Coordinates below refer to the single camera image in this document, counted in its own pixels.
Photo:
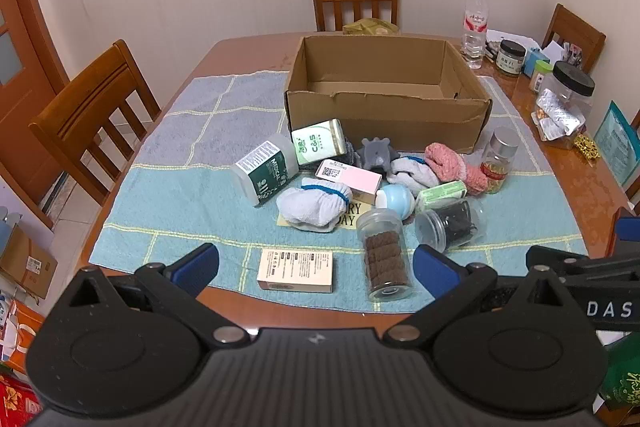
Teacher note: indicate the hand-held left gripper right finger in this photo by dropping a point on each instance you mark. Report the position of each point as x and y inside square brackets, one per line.
[434, 268]

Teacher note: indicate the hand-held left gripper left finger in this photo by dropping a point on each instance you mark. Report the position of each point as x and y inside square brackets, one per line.
[197, 264]

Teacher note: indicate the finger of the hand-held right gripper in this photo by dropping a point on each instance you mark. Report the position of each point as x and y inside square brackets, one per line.
[629, 234]
[575, 259]

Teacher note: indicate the clear jar of dark clips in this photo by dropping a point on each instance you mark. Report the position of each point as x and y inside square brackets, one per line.
[450, 224]

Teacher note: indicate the clear jar of brown rounds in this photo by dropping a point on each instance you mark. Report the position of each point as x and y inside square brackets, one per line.
[386, 257]

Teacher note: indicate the small light green box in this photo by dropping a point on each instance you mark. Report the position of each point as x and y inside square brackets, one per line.
[442, 194]

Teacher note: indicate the cream carton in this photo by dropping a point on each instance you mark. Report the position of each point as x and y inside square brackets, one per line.
[295, 271]

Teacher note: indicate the white grey sock bundle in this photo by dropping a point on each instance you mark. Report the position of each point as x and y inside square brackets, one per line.
[412, 172]

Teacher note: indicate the pink knit sock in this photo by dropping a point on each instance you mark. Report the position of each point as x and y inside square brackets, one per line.
[452, 164]

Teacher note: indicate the white bottle with green label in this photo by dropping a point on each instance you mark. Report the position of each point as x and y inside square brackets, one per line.
[265, 169]

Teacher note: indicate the pink carton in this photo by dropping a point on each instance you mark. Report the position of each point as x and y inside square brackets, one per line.
[350, 179]

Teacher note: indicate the grey rubber animal toy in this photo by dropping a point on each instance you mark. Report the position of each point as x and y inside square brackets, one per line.
[377, 154]

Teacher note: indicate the glass bottle with silver cap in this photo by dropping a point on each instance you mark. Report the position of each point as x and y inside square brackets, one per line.
[497, 157]

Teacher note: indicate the white sock bundle blue band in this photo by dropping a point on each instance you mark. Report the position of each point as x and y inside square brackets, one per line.
[312, 207]

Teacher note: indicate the white green labelled container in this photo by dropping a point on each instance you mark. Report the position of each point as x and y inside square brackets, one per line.
[320, 141]

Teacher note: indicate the brown cardboard box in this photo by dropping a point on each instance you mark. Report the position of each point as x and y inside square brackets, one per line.
[385, 92]

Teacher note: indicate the blue grey checked towel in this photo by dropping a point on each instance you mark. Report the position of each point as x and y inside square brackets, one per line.
[200, 187]

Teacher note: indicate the green bag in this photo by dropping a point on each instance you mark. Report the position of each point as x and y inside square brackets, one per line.
[622, 382]

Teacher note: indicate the teal packet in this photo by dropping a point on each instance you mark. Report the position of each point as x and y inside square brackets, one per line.
[617, 142]

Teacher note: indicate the gold ornament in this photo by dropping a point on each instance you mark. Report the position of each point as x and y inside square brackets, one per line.
[587, 148]

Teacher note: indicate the large clear jar black lid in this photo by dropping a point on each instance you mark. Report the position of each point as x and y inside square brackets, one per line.
[565, 104]

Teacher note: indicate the cardboard box on floor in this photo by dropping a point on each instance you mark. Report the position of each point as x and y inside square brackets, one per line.
[25, 262]

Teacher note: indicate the small bottle with green lid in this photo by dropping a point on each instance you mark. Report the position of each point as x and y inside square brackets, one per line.
[541, 74]

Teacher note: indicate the orange white bag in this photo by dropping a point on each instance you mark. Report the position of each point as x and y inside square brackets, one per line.
[17, 332]

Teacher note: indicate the small blue box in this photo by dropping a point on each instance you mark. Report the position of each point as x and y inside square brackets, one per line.
[534, 59]

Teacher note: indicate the small jar with black lid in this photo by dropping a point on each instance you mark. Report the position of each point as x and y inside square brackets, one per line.
[511, 58]

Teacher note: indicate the red bag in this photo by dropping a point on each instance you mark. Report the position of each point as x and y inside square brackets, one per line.
[17, 399]

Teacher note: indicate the pile of white papers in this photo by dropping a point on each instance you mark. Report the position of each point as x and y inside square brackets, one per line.
[515, 36]

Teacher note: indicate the clear water bottle red label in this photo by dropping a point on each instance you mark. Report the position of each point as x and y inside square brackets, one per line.
[474, 27]

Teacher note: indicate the tan gold snack packet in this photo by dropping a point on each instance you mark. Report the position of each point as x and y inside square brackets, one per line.
[370, 28]

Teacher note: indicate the wooden door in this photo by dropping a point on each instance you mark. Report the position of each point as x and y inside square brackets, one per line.
[20, 57]

